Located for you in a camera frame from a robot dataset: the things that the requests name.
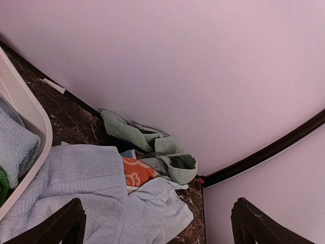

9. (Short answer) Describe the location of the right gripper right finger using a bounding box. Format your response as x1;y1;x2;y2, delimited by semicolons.
231;198;312;243

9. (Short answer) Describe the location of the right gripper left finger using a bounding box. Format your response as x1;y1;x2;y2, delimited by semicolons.
6;198;86;244

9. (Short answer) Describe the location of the green microfiber towel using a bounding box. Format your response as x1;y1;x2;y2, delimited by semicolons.
0;168;10;206

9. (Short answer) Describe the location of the light blue towel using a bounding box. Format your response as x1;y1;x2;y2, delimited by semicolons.
1;144;193;243
1;97;41;189

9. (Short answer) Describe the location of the orange patterned cloth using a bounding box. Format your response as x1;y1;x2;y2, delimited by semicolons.
122;157;160;188

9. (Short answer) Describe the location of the sage green crumpled towel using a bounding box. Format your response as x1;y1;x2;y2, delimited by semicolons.
101;109;198;185

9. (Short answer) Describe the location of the light blue rolled towel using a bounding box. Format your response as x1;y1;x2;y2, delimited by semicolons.
1;97;41;189

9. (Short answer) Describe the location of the white plastic basin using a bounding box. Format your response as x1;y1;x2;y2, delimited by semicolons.
1;49;53;219

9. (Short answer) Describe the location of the right black frame post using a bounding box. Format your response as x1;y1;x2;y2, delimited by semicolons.
201;110;324;188

